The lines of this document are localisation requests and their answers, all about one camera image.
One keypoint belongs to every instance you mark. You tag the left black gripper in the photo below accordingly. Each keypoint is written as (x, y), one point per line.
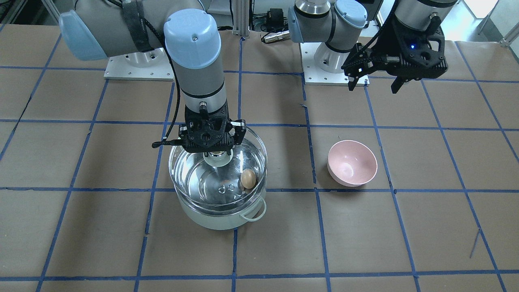
(388, 47)

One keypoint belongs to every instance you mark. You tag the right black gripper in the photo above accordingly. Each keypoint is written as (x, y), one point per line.
(239, 130)

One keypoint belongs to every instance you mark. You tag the glass pot lid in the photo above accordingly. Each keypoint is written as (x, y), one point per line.
(184, 166)

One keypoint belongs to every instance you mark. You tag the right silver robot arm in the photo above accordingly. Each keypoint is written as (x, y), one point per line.
(98, 29)

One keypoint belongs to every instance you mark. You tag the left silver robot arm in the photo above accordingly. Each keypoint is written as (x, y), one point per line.
(339, 23)

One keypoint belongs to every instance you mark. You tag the steel pot with green base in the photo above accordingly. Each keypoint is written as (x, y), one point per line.
(221, 204)

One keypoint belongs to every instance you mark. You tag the pink bowl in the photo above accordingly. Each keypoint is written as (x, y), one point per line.
(351, 163)

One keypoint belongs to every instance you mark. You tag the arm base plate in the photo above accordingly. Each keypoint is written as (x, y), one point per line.
(322, 65)
(140, 66)

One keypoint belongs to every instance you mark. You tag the aluminium frame post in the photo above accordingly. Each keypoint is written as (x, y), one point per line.
(240, 13)

